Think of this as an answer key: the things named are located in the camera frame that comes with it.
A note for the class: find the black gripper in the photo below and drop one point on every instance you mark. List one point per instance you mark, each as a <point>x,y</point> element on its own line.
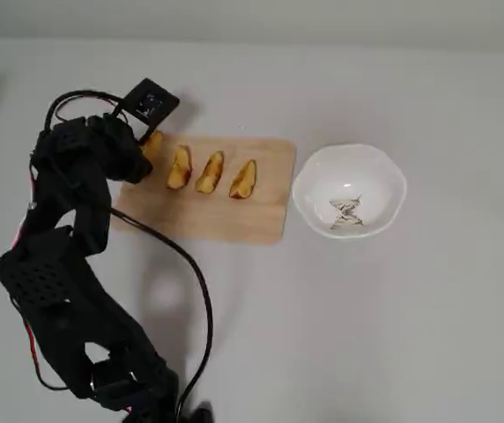
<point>137,169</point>

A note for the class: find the wooden cutting board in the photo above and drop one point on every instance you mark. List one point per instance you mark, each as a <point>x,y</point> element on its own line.
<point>234,216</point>

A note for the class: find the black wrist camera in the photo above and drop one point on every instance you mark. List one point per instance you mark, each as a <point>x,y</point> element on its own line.
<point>150,103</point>

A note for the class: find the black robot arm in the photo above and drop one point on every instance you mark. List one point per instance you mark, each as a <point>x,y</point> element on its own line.
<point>49,273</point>

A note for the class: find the white ceramic bowl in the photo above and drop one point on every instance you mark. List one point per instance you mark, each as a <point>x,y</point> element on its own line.
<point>349,176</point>

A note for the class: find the apple slice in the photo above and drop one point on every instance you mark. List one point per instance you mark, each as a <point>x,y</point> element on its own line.
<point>243,180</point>
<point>210,174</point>
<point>154,147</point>
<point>179,169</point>

